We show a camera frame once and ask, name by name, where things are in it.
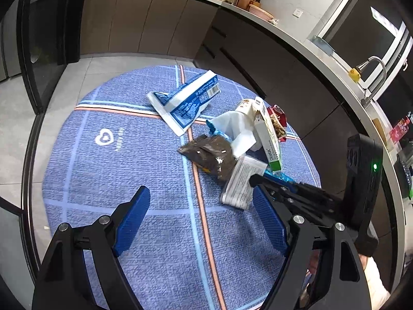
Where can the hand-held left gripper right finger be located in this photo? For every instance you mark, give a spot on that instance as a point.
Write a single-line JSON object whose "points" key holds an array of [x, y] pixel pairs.
{"points": [[269, 220]]}

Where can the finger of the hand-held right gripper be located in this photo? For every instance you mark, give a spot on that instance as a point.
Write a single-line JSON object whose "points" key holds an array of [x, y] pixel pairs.
{"points": [[319, 191], [277, 192]]}

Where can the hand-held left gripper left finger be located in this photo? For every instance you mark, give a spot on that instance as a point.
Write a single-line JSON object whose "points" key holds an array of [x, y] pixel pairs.
{"points": [[134, 222]]}

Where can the white printed label packet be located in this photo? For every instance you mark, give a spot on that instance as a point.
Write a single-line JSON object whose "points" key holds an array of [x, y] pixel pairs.
{"points": [[240, 180]]}

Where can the blue and white snack wrapper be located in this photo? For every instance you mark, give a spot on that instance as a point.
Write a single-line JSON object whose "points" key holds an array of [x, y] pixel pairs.
{"points": [[190, 103]]}

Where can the person's right forearm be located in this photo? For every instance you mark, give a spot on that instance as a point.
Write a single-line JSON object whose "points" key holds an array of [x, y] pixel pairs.
{"points": [[376, 284]]}

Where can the blue foil wrapper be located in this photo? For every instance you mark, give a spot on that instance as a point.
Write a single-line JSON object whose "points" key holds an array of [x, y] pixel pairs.
{"points": [[214, 129], [280, 176]]}

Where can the green and white carton box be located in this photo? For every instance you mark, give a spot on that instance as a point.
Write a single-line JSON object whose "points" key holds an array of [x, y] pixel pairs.
{"points": [[269, 142]]}

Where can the small wooden board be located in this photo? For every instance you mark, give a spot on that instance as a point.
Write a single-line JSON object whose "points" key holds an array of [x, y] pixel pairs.
{"points": [[380, 132]]}

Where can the round blue striped mat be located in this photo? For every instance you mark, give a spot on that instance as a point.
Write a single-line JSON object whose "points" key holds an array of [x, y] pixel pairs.
{"points": [[113, 174]]}

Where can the red printed packet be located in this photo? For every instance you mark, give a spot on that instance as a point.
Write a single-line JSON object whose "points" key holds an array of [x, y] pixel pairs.
{"points": [[399, 129]]}

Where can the red snack packet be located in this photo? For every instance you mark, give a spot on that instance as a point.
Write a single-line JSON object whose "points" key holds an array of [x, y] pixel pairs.
{"points": [[278, 123]]}

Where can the white crumpled tissue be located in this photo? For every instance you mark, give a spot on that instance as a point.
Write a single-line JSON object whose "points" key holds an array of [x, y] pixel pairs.
{"points": [[235, 126]]}

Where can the brown crumpled packet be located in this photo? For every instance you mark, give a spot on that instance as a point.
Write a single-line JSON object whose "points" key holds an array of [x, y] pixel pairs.
{"points": [[209, 153]]}

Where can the white printed paper cup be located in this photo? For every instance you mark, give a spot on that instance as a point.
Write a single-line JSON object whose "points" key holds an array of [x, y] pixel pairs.
{"points": [[245, 106]]}

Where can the steel kitchen faucet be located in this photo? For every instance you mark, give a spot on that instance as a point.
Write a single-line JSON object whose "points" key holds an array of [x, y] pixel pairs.
{"points": [[380, 67]]}

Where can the blue dish cloth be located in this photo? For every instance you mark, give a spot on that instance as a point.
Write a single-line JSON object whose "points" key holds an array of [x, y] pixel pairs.
{"points": [[324, 44]]}

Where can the kitchen window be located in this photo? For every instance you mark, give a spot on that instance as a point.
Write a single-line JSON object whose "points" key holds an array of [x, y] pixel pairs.
{"points": [[361, 32]]}

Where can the white kitchen countertop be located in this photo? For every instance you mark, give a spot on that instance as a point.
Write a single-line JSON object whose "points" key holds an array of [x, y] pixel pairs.
{"points": [[290, 34]]}

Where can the pink pot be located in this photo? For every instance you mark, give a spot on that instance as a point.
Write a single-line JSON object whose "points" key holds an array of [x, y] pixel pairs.
{"points": [[259, 11]]}

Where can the row of brown cabinet doors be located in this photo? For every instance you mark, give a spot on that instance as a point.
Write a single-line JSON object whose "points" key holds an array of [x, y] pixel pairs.
{"points": [[155, 22]]}

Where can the black glass door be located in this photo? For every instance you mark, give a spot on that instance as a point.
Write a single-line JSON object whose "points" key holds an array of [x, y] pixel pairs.
{"points": [[48, 38]]}

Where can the white wall outlet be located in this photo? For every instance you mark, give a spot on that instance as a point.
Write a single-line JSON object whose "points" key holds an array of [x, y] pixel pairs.
{"points": [[297, 12]]}

